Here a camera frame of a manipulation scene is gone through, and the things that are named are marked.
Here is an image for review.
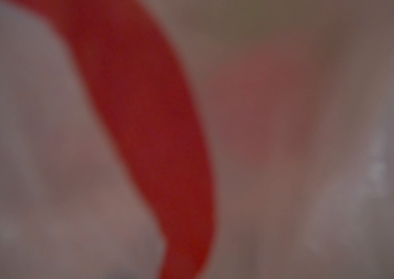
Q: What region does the pink apple-print plastic bag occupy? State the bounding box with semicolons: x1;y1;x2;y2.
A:
0;1;394;279

